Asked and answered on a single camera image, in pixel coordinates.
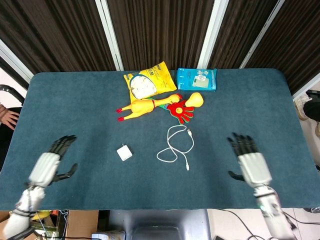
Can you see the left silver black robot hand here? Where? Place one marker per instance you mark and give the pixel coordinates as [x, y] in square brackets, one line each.
[45, 167]

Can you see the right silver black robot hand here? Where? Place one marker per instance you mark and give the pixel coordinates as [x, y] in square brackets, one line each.
[255, 170]

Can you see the white cube charger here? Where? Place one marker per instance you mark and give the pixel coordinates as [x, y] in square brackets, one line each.
[124, 153]

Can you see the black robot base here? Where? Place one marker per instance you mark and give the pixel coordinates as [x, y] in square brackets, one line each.
[150, 222]

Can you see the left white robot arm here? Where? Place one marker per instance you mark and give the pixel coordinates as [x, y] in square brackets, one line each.
[25, 207]

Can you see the bystander bare hand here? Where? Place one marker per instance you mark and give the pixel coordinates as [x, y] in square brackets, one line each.
[8, 117]

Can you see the brown cardboard box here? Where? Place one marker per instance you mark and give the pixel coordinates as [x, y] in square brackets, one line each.
[82, 222]

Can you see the teal velvet table cover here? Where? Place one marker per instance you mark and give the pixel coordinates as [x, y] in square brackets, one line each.
[87, 112]

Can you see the white sneaker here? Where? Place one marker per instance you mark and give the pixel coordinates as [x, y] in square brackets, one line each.
[303, 107]

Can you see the yellow pear toy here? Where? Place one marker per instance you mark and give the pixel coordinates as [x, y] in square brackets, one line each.
[196, 100]

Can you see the red hand clapper toy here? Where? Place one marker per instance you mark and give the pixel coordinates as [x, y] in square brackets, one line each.
[178, 111]

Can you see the blue product box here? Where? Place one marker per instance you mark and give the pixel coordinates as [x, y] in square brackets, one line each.
[185, 82]

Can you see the yellow rubber chicken toy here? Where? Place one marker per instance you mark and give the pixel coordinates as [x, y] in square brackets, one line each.
[142, 106]

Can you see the yellow snack bag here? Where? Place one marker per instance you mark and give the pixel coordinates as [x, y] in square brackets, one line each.
[162, 77]

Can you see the brown pleated curtain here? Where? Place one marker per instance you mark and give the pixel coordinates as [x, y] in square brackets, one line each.
[55, 32]
[160, 32]
[240, 32]
[297, 37]

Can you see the white frame post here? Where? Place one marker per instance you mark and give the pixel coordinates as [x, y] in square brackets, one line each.
[307, 86]
[110, 35]
[212, 35]
[15, 62]
[262, 35]

